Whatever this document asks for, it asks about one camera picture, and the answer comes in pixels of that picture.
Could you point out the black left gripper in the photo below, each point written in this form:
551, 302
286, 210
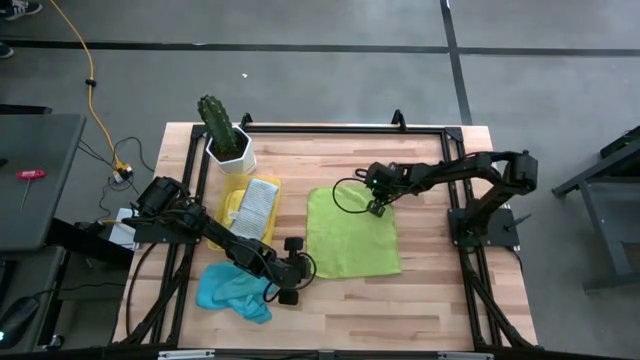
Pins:
295, 270

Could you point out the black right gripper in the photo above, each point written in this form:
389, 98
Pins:
389, 194

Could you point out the green microfiber towel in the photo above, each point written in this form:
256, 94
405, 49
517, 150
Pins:
350, 240

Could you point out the grey microfiber towel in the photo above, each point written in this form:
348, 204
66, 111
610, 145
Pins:
255, 210

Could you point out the blue microfiber towel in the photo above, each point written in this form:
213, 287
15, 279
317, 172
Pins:
225, 290

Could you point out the yellow microfiber towel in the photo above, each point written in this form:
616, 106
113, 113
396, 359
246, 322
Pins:
231, 205

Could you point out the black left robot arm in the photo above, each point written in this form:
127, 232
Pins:
220, 235

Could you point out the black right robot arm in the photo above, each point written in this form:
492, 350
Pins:
475, 170

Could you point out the yellow translucent plastic bin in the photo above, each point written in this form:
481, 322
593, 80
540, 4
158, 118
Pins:
274, 182

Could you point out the white square planter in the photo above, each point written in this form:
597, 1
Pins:
240, 162

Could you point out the green cactus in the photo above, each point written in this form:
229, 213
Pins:
217, 125

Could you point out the white paper sheet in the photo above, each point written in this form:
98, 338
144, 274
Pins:
122, 235

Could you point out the power plug adapter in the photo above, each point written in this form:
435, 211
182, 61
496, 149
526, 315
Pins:
123, 173

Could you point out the black low side table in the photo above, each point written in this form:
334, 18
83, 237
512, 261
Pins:
85, 245

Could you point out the black metal stand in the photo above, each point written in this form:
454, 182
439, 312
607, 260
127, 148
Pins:
607, 225

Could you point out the grey side desk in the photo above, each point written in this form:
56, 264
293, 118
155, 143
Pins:
45, 200

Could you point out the black computer mouse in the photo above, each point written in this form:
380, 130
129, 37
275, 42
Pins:
17, 315

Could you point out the person's shoe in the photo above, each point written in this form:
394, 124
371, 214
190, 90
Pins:
4, 50
20, 7

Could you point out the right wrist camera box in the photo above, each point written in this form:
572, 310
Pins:
376, 208

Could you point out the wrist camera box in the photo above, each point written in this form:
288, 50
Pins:
288, 297
376, 208

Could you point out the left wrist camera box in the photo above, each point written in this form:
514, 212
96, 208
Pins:
288, 297

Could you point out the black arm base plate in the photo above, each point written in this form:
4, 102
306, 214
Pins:
492, 232
150, 232

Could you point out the silver metal bracket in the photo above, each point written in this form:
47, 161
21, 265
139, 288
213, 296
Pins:
465, 356
185, 355

